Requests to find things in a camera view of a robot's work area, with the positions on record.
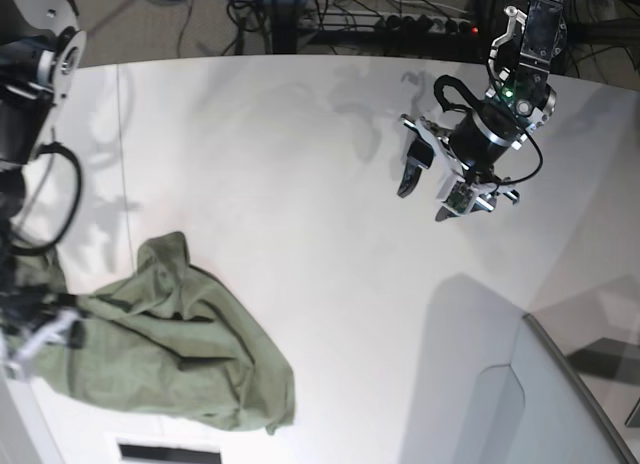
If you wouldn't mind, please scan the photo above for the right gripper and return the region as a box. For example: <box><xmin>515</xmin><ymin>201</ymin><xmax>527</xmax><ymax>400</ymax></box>
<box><xmin>1</xmin><ymin>288</ymin><xmax>85</xmax><ymax>379</ymax></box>

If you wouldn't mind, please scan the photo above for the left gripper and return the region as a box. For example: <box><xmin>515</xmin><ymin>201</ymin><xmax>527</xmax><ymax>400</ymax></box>
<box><xmin>397</xmin><ymin>111</ymin><xmax>520</xmax><ymax>222</ymax></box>

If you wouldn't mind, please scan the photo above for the green t-shirt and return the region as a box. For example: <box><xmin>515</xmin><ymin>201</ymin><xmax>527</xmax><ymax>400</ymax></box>
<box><xmin>33</xmin><ymin>232</ymin><xmax>296</xmax><ymax>433</ymax></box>

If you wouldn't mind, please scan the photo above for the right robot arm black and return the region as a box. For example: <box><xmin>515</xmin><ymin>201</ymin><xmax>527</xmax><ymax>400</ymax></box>
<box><xmin>1</xmin><ymin>0</ymin><xmax>87</xmax><ymax>380</ymax></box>

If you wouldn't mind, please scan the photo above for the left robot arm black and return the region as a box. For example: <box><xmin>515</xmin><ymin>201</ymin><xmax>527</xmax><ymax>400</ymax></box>
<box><xmin>397</xmin><ymin>0</ymin><xmax>568</xmax><ymax>222</ymax></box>

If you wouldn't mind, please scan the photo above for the black power strip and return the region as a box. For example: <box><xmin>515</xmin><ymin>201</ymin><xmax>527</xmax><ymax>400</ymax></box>
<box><xmin>374</xmin><ymin>14</ymin><xmax>479</xmax><ymax>37</ymax></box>

